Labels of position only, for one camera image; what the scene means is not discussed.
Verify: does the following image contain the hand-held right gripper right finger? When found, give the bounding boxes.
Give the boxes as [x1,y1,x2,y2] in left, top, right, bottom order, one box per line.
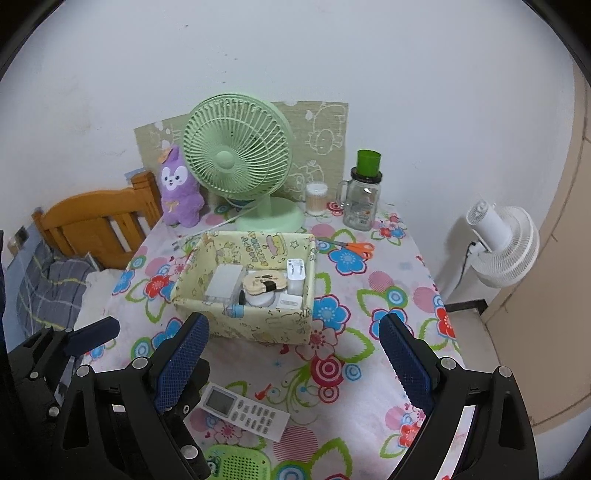
[378,313,541,480]

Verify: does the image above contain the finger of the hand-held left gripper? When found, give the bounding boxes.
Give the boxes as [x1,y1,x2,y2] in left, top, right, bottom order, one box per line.
[9,316,122,418]

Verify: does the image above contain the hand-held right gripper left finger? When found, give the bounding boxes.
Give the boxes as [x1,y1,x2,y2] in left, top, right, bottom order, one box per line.
[59,312,211,480]

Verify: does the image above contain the yellow printed fabric storage box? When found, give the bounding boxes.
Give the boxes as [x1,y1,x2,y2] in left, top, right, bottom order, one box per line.
[172,230,319,346]

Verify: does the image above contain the white round device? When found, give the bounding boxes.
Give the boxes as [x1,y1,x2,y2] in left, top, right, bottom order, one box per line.
[244,288,278,309]

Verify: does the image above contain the cream round cartoon mirror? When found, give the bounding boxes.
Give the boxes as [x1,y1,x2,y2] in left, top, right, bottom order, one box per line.
[242,270,285,296]

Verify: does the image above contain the white power adapter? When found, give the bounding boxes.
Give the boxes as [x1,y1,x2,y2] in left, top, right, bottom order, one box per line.
[286,258,306,294]

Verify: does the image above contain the white bed cloth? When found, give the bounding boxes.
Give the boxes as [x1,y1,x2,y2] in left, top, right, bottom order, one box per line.
[76,270,126,331]

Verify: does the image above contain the grey plaid blanket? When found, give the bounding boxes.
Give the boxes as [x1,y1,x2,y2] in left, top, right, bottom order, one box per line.
[16,239,96,331]

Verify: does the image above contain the white remote control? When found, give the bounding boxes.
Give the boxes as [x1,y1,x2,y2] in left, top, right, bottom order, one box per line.
[183,383,292,443]

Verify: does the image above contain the black flat floor base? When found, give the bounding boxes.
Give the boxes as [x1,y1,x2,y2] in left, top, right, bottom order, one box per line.
[443,298,489,315]

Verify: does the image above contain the green perforated plastic case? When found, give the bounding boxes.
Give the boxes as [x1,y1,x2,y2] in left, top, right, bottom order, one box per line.
[202,442,271,480]

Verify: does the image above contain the wooden bed headboard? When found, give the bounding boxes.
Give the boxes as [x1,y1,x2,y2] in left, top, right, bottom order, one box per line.
[32,169,165,271]

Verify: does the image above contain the white floor fan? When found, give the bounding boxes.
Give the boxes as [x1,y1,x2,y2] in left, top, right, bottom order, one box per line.
[465,200,541,289]

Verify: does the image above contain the purple plush toy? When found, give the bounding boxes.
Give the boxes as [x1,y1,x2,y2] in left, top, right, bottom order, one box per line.
[158,144,206,229]

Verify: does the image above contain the beige door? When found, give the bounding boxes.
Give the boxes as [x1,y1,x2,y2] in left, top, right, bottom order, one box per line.
[479,59,591,435]

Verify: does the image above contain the glass jar with green lid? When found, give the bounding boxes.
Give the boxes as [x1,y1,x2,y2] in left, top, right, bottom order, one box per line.
[335,149,384,230]

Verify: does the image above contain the cotton swab container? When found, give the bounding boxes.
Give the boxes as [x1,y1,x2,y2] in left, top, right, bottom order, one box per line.
[305,182,330,217]

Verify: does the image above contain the green desk fan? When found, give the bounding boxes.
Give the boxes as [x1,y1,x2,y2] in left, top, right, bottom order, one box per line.
[182,93,306,233]

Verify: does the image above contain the beige printed cardboard panel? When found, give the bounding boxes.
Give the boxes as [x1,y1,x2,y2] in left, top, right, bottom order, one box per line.
[133,100,351,218]

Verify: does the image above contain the black fan cable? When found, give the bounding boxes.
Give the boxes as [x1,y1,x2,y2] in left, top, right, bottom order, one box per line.
[459,239,479,285]

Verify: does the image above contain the orange handled scissors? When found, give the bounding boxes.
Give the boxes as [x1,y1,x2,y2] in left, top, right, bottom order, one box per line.
[322,239,375,260]

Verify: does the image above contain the white fan cord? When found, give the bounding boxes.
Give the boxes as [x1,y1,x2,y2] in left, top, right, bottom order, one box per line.
[177,214,253,241]

